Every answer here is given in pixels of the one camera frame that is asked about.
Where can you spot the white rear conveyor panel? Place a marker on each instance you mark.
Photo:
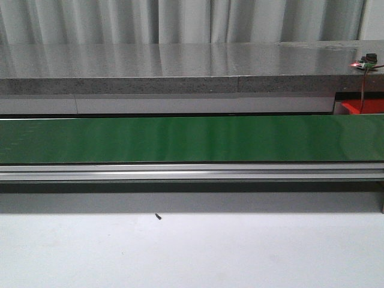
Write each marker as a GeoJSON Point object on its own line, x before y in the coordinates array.
{"type": "Point", "coordinates": [51, 106]}

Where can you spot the green conveyor belt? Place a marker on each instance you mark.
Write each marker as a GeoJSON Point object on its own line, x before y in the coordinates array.
{"type": "Point", "coordinates": [295, 138]}

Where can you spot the grey stone slab bench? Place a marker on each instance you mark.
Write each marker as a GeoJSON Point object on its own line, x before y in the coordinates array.
{"type": "Point", "coordinates": [320, 66]}

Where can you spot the red plastic bin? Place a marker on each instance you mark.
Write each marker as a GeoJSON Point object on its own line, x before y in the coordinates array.
{"type": "Point", "coordinates": [357, 107]}

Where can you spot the small green sensor board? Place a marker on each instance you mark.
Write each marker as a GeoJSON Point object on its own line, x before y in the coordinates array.
{"type": "Point", "coordinates": [369, 61]}

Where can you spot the grey pleated curtain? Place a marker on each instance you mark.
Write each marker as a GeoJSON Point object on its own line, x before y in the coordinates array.
{"type": "Point", "coordinates": [144, 22]}

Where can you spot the aluminium conveyor frame rail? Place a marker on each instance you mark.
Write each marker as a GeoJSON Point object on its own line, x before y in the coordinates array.
{"type": "Point", "coordinates": [198, 172]}

